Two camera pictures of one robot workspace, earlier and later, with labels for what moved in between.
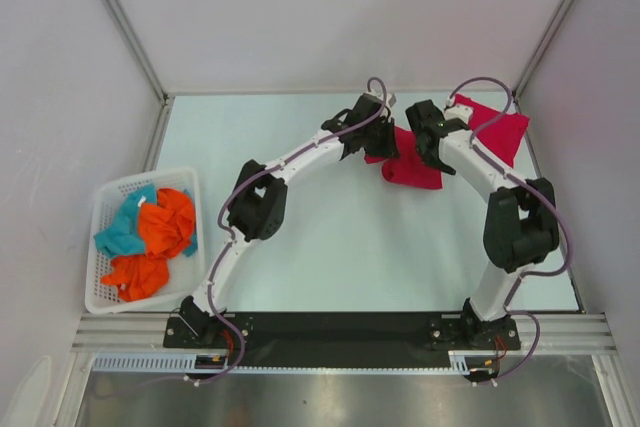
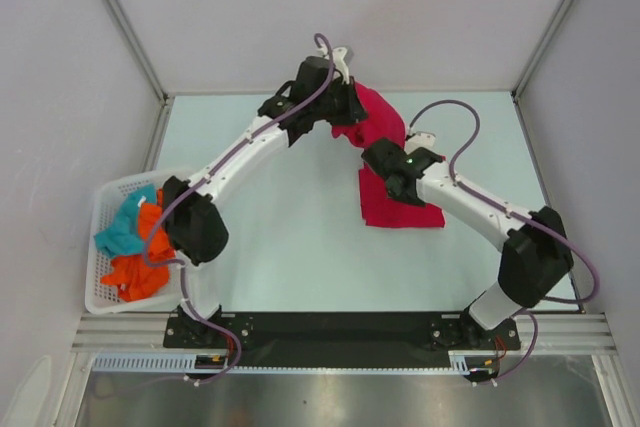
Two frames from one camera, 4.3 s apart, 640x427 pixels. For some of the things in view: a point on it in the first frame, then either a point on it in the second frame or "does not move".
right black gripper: (440, 166) to (410, 200)
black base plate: (348, 338) does not move
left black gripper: (389, 147) to (354, 111)
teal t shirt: (122, 237) does not move
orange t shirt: (166, 225) does not move
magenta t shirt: (502, 136) to (381, 210)
